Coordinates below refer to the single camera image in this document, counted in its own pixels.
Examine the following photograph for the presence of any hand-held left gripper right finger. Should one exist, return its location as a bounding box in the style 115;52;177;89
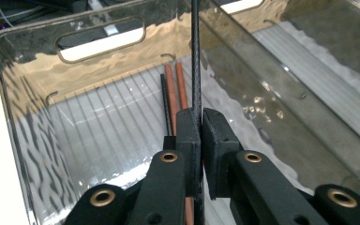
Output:
202;107;244;201

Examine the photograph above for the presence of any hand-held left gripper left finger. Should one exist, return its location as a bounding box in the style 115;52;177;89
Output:
162;107;203;199

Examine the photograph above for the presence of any black chopstick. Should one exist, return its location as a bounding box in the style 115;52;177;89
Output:
190;0;206;225
159;72;173;137

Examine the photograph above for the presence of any clear grey plastic bin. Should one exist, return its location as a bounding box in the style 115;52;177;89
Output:
0;0;360;225
200;0;360;151

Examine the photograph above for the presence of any brown wooden chopstick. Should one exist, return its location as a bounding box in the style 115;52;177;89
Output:
174;61;196;225
163;64;180;136

